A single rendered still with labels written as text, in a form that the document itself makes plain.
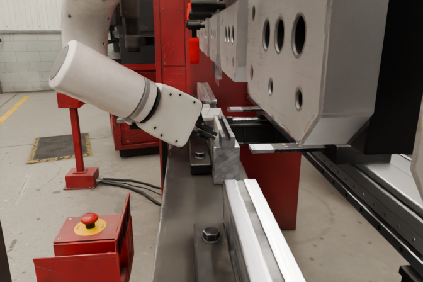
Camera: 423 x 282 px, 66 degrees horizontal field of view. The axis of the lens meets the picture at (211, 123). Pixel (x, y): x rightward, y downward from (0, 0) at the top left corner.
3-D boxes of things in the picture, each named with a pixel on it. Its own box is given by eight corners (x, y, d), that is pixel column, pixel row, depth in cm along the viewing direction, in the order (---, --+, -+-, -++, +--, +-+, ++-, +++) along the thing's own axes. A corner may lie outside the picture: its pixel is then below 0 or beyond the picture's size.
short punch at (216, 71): (212, 81, 102) (212, 50, 100) (218, 81, 102) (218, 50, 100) (214, 86, 92) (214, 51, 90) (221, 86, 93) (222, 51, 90)
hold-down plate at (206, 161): (189, 139, 113) (188, 130, 112) (204, 138, 113) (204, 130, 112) (190, 175, 84) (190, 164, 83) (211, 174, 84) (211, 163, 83)
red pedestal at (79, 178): (70, 179, 285) (58, 84, 264) (100, 179, 287) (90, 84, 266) (62, 190, 266) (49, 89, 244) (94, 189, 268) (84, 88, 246)
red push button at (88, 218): (84, 225, 80) (82, 211, 79) (101, 224, 80) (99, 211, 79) (79, 234, 76) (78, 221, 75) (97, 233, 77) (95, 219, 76)
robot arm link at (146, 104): (129, 125, 55) (144, 131, 57) (152, 78, 55) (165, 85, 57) (112, 115, 62) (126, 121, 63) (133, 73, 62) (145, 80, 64)
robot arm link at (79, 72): (112, 111, 62) (129, 124, 55) (41, 80, 54) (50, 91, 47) (131, 72, 63) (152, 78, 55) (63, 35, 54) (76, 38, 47)
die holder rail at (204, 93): (197, 99, 179) (196, 82, 177) (208, 99, 180) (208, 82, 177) (201, 124, 131) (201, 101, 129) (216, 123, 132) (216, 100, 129)
